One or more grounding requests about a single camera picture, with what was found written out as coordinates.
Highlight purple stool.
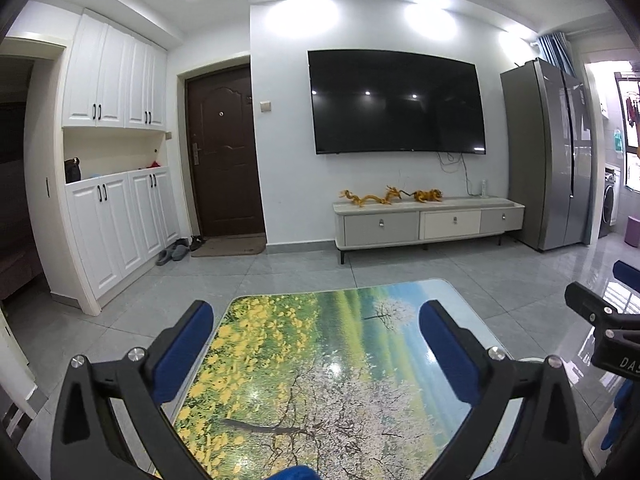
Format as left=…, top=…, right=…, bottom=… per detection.
left=624, top=216, right=640, bottom=248

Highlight grey slippers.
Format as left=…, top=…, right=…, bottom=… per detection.
left=155, top=235, right=205, bottom=266

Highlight brown door mat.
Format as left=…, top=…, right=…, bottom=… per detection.
left=191, top=233, right=267, bottom=258

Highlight white shoe cabinet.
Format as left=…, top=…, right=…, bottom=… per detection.
left=63, top=127, right=179, bottom=307

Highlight grey double-door refrigerator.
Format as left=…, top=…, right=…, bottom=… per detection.
left=500, top=58, right=592, bottom=252

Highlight golden lion ornament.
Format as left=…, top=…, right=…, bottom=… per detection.
left=411, top=188, right=442, bottom=204

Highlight dark brown entrance door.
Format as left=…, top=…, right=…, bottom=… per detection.
left=186, top=65, right=266, bottom=237

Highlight black bag on shelf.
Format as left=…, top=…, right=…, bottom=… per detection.
left=64, top=157, right=82, bottom=183

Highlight golden dragon ornament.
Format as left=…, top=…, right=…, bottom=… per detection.
left=338, top=186, right=402, bottom=207

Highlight white grey TV cabinet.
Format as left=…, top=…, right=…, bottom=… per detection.
left=333, top=197, right=525, bottom=258

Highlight white upper wall cabinet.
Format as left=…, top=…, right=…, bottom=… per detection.
left=62, top=9, right=167, bottom=131

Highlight wall-mounted black television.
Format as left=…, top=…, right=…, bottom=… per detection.
left=307, top=49, right=486, bottom=155

